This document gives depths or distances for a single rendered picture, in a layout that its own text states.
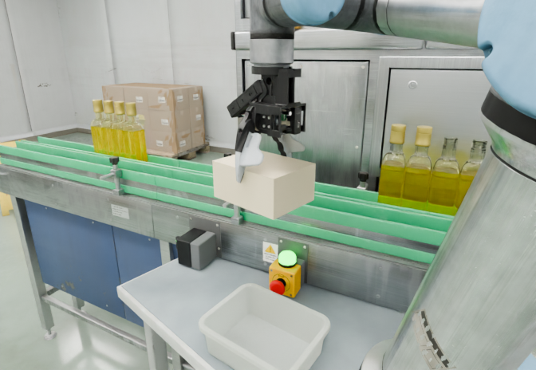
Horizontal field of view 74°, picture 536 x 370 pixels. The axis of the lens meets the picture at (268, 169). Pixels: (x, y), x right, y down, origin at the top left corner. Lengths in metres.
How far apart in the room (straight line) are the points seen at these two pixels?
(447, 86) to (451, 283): 0.78
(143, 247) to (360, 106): 0.85
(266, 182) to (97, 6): 5.90
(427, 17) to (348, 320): 0.65
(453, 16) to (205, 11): 4.63
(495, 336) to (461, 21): 0.31
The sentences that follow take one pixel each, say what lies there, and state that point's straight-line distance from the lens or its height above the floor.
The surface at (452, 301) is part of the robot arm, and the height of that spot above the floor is 1.16.
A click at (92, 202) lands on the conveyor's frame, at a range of 1.40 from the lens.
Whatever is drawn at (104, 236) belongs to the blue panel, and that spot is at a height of 0.68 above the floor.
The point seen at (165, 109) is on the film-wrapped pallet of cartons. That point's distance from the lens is 4.53.
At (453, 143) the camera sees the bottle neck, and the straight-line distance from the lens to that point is 0.91.
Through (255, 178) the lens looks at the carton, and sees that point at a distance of 0.62.
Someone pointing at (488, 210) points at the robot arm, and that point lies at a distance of 0.27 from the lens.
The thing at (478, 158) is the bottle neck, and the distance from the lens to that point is 0.92.
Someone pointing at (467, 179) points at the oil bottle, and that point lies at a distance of 0.92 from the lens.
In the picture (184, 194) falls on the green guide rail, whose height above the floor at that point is 0.92.
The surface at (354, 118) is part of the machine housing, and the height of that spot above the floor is 1.14.
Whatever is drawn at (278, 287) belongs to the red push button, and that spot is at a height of 0.80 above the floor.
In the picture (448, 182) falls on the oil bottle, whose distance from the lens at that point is 0.92.
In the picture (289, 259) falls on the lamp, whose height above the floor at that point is 0.85.
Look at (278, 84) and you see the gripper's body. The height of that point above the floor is 1.28.
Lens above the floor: 1.33
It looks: 18 degrees down
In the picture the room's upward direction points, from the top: straight up
